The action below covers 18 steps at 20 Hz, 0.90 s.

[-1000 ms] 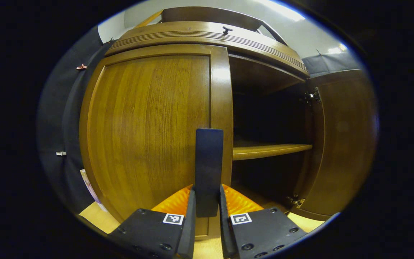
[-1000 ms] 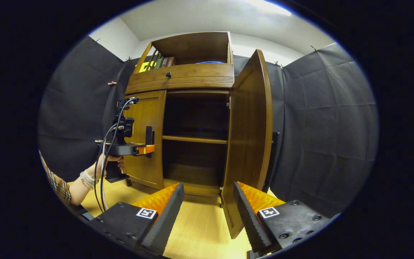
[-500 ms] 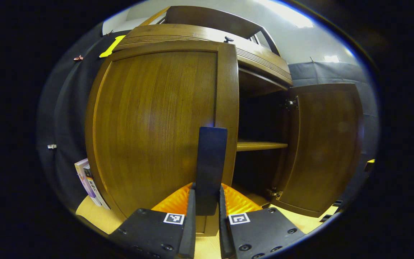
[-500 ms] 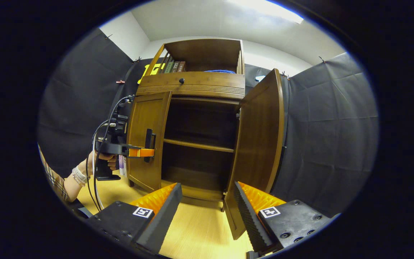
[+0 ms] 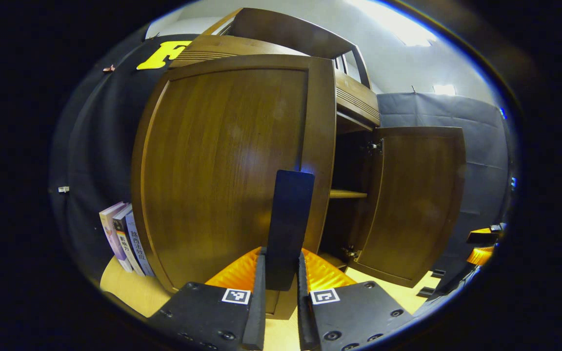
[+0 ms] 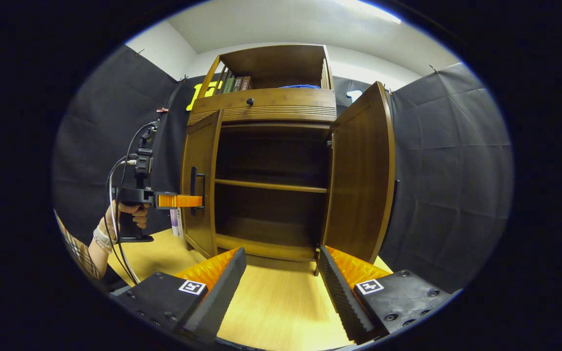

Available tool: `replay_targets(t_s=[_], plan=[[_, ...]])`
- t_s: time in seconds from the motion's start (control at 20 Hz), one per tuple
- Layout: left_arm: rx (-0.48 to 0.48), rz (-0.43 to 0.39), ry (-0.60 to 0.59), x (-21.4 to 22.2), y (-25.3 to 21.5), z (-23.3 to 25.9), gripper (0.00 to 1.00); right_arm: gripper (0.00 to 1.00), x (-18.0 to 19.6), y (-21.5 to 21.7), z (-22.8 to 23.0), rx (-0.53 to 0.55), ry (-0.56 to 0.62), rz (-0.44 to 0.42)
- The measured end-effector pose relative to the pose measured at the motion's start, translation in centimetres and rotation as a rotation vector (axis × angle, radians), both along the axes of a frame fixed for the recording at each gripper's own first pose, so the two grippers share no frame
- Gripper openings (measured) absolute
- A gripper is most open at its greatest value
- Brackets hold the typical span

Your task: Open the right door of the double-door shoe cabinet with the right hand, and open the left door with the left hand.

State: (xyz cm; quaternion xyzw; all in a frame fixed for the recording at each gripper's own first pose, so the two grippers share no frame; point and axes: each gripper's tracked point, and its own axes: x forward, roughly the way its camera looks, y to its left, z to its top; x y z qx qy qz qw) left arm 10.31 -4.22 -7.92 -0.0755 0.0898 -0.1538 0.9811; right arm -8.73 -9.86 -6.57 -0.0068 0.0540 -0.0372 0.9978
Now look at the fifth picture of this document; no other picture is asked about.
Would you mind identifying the wooden shoe cabinet door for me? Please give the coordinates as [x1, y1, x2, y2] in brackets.
[131, 54, 337, 320]
[347, 126, 467, 288]

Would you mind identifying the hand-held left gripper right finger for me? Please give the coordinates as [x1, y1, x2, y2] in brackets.
[297, 249, 414, 351]

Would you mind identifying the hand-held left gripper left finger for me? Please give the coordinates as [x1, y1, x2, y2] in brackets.
[147, 247, 267, 351]

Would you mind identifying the wooden double-door shoe cabinet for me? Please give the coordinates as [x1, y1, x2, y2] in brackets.
[169, 7, 384, 273]

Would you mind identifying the black and white book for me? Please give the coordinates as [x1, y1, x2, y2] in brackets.
[113, 205, 145, 276]

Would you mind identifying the black door handle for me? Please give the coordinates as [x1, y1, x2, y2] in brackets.
[265, 170, 316, 292]

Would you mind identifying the blue book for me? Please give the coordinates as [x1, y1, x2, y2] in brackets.
[125, 211, 157, 278]

